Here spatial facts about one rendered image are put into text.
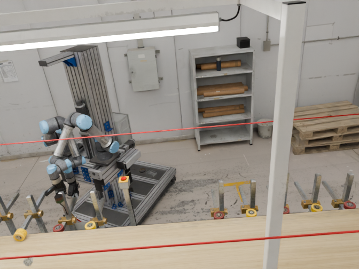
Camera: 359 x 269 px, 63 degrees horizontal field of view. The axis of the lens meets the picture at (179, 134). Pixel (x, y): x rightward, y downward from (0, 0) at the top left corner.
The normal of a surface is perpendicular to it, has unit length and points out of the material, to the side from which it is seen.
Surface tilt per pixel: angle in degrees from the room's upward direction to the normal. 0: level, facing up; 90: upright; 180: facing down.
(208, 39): 90
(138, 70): 90
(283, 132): 90
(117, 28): 61
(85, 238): 0
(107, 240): 0
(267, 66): 90
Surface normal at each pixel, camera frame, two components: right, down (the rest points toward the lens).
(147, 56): 0.08, 0.47
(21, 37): -0.02, -0.01
